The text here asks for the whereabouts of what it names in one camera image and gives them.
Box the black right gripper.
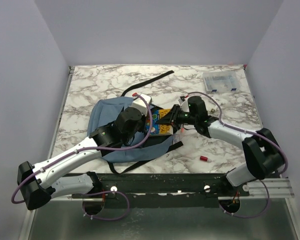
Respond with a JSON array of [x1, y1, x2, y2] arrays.
[[156, 104, 198, 131]]

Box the yellow children's paperback book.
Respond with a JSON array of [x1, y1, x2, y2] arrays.
[[144, 108, 173, 137]]

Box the blue fabric backpack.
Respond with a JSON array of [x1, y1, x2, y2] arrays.
[[87, 70, 183, 174]]

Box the red cap glue stick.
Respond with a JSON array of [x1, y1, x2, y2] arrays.
[[199, 156, 211, 162]]

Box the red white small box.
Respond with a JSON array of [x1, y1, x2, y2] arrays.
[[172, 130, 183, 145]]

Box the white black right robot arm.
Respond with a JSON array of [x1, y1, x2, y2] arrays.
[[156, 96, 284, 196]]

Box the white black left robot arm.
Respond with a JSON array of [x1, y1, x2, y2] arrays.
[[11, 106, 152, 210]]

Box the clear plastic organizer box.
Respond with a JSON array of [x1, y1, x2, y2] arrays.
[[202, 71, 240, 94]]

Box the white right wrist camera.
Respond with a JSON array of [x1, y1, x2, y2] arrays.
[[178, 95, 189, 108]]

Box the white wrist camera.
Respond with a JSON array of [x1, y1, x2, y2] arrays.
[[131, 94, 152, 116], [178, 95, 189, 108]]

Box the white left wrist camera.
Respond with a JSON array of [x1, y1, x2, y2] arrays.
[[131, 94, 152, 116]]

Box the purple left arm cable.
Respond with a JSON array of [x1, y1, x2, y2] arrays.
[[11, 96, 156, 221]]

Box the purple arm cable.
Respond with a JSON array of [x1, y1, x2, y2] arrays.
[[11, 96, 156, 221], [184, 91, 289, 218]]

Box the black metal base rail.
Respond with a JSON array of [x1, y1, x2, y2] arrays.
[[39, 171, 291, 210]]

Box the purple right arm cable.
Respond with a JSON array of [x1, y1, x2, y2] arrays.
[[184, 91, 289, 218]]

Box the aluminium frame rail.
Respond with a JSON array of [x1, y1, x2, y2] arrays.
[[64, 177, 295, 201]]

